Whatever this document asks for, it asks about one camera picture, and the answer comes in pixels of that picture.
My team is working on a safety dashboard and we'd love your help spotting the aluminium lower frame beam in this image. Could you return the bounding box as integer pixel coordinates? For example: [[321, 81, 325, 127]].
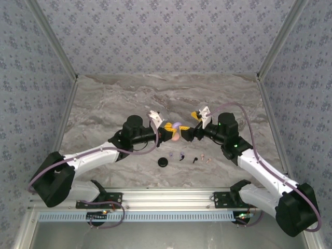
[[11, 204, 39, 249], [302, 232, 325, 249]]

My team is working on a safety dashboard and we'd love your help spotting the small black controller board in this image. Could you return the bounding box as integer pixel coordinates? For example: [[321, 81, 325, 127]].
[[86, 210, 109, 222], [233, 212, 254, 226]]

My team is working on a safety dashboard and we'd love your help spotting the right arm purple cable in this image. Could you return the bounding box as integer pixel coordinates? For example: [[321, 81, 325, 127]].
[[206, 101, 322, 232]]

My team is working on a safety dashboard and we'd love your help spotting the aluminium corner post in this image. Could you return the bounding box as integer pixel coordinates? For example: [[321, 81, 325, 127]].
[[256, 0, 311, 81], [25, 0, 79, 81]]

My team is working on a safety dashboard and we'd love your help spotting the aluminium side rail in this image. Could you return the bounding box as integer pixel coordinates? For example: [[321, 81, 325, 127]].
[[51, 77, 79, 156], [256, 77, 291, 176]]

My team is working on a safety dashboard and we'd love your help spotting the slotted grey cable duct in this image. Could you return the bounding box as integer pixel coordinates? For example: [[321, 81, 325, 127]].
[[37, 210, 238, 223]]

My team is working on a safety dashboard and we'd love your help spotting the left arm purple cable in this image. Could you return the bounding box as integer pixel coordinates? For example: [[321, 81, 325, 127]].
[[27, 113, 160, 229]]

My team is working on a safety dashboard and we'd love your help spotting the grey metal panel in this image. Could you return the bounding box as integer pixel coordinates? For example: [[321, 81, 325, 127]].
[[28, 220, 311, 249]]

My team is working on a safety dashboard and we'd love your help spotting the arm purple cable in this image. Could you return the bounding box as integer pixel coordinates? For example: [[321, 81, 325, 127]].
[[206, 101, 322, 232], [27, 113, 160, 229]]

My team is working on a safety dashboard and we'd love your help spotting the aluminium base rail extrusion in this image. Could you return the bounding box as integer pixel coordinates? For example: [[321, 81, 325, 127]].
[[27, 188, 280, 212]]

